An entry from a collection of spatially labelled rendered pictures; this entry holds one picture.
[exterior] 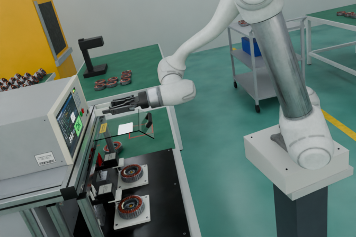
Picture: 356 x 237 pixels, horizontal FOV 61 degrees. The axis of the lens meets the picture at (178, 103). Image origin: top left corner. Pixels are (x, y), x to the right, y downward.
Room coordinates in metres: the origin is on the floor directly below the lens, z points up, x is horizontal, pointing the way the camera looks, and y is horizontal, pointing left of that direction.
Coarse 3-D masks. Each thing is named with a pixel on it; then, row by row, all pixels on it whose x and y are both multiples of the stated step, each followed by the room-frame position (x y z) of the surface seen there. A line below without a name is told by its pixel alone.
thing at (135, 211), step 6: (126, 198) 1.05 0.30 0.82; (132, 198) 1.05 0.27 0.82; (138, 198) 1.04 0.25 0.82; (120, 204) 1.02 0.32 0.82; (126, 204) 1.04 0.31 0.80; (132, 204) 1.02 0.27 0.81; (138, 204) 1.00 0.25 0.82; (144, 204) 1.02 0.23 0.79; (120, 210) 0.99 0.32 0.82; (126, 210) 0.98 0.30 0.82; (132, 210) 0.98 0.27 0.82; (138, 210) 0.97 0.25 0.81; (120, 216) 0.98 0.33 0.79; (126, 216) 0.96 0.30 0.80; (132, 216) 0.96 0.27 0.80
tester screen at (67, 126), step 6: (66, 102) 1.09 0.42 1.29; (72, 102) 1.16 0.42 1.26; (66, 108) 1.07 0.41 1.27; (72, 108) 1.13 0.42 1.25; (60, 114) 0.99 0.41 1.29; (66, 114) 1.05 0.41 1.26; (60, 120) 0.97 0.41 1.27; (66, 120) 1.02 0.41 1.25; (60, 126) 0.95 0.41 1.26; (66, 126) 1.00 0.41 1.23; (72, 126) 1.06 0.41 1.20; (66, 132) 0.98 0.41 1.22; (66, 138) 0.96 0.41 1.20
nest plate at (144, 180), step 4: (144, 168) 1.30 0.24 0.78; (144, 172) 1.27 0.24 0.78; (120, 176) 1.28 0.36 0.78; (144, 176) 1.24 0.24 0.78; (120, 180) 1.24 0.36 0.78; (140, 180) 1.21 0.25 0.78; (144, 180) 1.20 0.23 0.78; (120, 184) 1.21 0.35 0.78; (124, 184) 1.21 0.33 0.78; (128, 184) 1.20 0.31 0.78; (132, 184) 1.19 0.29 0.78; (136, 184) 1.19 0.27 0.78; (140, 184) 1.19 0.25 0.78; (144, 184) 1.19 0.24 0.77; (120, 188) 1.18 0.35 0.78; (124, 188) 1.18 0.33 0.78
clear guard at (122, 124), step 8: (128, 112) 1.40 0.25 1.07; (136, 112) 1.38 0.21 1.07; (144, 112) 1.41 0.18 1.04; (104, 120) 1.36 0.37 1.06; (112, 120) 1.34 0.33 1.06; (120, 120) 1.33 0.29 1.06; (128, 120) 1.31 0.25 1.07; (136, 120) 1.29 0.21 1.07; (144, 120) 1.32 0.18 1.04; (152, 120) 1.37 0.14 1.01; (96, 128) 1.29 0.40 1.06; (112, 128) 1.26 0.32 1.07; (120, 128) 1.24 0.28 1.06; (128, 128) 1.22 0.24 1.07; (136, 128) 1.21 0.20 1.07; (144, 128) 1.23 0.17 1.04; (152, 128) 1.28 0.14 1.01; (96, 136) 1.20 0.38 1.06; (104, 136) 1.19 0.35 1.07; (112, 136) 1.18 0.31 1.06; (152, 136) 1.19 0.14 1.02
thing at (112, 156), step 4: (116, 152) 1.28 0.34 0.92; (104, 156) 1.27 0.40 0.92; (108, 156) 1.26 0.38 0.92; (112, 156) 1.25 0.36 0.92; (116, 156) 1.25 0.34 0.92; (104, 160) 1.23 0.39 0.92; (108, 160) 1.22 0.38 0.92; (112, 160) 1.22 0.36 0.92; (116, 160) 1.22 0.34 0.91; (120, 160) 1.27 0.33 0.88; (88, 164) 1.27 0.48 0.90; (96, 164) 1.25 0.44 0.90; (104, 164) 1.22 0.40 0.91; (108, 164) 1.22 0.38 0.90; (112, 164) 1.22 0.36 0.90; (116, 164) 1.22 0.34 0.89; (120, 164) 1.23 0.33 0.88; (96, 168) 1.22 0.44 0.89; (100, 168) 1.22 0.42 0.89; (104, 168) 1.22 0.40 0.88; (100, 172) 1.25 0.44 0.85; (100, 176) 1.23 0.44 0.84
